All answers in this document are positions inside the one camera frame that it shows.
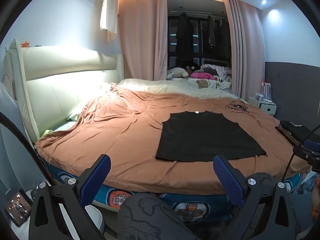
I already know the cream duvet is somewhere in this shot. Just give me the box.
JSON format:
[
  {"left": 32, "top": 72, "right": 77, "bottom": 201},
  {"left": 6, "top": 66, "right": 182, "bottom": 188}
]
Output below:
[{"left": 100, "top": 78, "right": 248, "bottom": 105}]

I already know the pink curtain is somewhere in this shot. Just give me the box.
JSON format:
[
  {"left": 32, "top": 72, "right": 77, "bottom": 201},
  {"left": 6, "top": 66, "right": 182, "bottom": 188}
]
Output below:
[
  {"left": 224, "top": 0, "right": 265, "bottom": 104},
  {"left": 117, "top": 0, "right": 167, "bottom": 83}
]

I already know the beige plush toy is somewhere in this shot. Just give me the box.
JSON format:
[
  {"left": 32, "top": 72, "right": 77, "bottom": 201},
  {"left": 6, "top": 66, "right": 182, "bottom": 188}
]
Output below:
[{"left": 167, "top": 67, "right": 189, "bottom": 81}]

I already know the white nightstand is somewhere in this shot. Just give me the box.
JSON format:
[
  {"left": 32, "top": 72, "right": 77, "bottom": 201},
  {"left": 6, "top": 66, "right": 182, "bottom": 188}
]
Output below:
[{"left": 248, "top": 96, "right": 277, "bottom": 116}]

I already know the stack of dark clothes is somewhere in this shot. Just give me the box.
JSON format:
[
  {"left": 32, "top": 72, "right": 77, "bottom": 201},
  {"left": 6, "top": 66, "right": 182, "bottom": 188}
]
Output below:
[{"left": 275, "top": 120, "right": 312, "bottom": 145}]

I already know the dark brown plush bear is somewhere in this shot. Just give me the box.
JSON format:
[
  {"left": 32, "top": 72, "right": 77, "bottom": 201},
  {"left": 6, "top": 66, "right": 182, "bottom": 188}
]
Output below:
[{"left": 184, "top": 64, "right": 202, "bottom": 77}]

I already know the dark hanging garment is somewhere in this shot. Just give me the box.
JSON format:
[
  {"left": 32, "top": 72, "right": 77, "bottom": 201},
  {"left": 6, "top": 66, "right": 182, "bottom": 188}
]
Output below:
[{"left": 206, "top": 15, "right": 232, "bottom": 58}]

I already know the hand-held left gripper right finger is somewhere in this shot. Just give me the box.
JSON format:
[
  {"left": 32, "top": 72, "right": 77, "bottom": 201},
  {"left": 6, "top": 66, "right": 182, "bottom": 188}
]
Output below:
[{"left": 213, "top": 154, "right": 312, "bottom": 240}]

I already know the dark hanging coat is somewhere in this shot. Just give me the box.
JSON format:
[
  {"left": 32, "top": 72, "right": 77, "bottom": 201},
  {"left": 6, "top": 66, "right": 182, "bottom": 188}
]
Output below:
[{"left": 175, "top": 12, "right": 196, "bottom": 67}]

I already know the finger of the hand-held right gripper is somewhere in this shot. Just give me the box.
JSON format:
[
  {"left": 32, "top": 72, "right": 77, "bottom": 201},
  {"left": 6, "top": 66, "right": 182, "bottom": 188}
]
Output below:
[
  {"left": 293, "top": 147, "right": 316, "bottom": 166},
  {"left": 303, "top": 140, "right": 320, "bottom": 151}
]

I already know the person's right forearm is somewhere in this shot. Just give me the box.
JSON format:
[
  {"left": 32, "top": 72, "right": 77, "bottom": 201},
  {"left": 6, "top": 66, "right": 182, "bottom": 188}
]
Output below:
[{"left": 310, "top": 175, "right": 320, "bottom": 218}]

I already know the white round stool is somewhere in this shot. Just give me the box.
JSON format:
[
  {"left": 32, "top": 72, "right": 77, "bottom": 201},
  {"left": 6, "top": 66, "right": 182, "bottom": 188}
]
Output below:
[{"left": 60, "top": 202, "right": 105, "bottom": 240}]

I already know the black t-shirt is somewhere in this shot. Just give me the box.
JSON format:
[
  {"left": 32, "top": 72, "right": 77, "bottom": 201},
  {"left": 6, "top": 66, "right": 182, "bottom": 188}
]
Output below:
[{"left": 155, "top": 110, "right": 267, "bottom": 162}]

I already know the blue patterned bed sheet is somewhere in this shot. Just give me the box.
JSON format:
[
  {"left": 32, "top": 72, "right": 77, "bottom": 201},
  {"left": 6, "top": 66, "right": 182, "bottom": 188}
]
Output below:
[{"left": 37, "top": 155, "right": 308, "bottom": 222}]

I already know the black framed screen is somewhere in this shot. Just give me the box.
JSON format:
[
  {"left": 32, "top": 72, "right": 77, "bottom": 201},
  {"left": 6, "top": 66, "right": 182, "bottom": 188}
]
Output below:
[{"left": 4, "top": 189, "right": 33, "bottom": 228}]

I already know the thin black cable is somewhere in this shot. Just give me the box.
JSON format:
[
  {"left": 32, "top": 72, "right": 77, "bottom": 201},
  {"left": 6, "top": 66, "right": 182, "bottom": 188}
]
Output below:
[{"left": 224, "top": 100, "right": 250, "bottom": 112}]

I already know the orange-brown blanket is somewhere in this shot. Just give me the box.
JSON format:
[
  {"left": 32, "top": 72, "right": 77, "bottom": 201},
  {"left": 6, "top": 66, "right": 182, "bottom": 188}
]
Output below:
[{"left": 35, "top": 82, "right": 307, "bottom": 195}]

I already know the pile of floral clothes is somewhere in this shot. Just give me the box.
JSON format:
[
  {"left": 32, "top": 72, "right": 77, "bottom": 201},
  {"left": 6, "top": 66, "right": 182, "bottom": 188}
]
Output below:
[{"left": 200, "top": 64, "right": 233, "bottom": 82}]

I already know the cream padded headboard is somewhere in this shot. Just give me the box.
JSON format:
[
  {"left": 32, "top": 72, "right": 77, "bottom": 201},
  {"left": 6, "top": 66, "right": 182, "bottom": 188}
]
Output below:
[{"left": 2, "top": 39, "right": 125, "bottom": 143}]

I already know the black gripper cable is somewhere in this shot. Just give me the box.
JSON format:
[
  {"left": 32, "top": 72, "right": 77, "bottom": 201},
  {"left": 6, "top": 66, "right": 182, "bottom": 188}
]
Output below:
[
  {"left": 281, "top": 124, "right": 320, "bottom": 184},
  {"left": 0, "top": 112, "right": 54, "bottom": 188}
]

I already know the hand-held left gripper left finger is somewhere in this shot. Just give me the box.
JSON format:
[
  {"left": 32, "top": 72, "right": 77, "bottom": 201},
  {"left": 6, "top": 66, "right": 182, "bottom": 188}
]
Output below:
[{"left": 28, "top": 154, "right": 112, "bottom": 240}]

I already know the pink cloth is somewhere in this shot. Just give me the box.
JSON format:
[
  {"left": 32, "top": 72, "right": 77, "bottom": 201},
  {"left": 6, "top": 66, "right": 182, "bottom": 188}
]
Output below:
[{"left": 191, "top": 72, "right": 213, "bottom": 81}]

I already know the dark glass window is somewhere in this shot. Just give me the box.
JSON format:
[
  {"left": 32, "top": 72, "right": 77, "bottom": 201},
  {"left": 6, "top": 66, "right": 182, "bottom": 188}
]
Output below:
[{"left": 167, "top": 0, "right": 232, "bottom": 68}]

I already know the white hanging shirt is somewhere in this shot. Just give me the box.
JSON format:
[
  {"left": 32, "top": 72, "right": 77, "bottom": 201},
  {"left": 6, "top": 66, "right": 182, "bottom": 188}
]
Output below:
[{"left": 99, "top": 0, "right": 118, "bottom": 42}]

